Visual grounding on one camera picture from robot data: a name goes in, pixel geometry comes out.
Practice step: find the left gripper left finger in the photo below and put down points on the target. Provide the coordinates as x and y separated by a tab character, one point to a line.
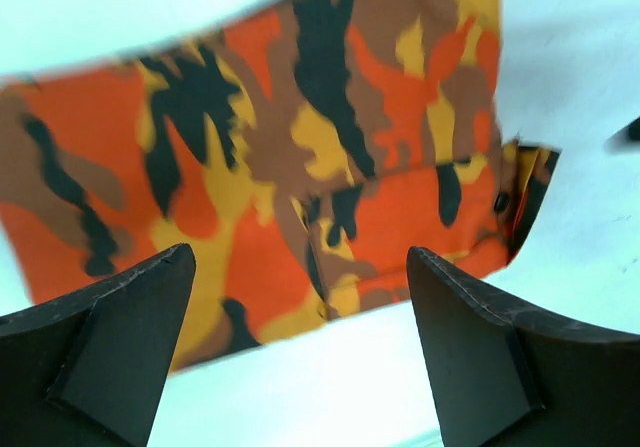
89	368

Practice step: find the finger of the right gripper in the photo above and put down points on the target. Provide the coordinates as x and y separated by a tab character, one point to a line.
628	138

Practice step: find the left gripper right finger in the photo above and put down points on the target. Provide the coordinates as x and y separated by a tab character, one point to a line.
506	372

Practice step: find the orange camouflage trousers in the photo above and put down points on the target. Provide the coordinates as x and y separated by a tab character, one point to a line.
300	152

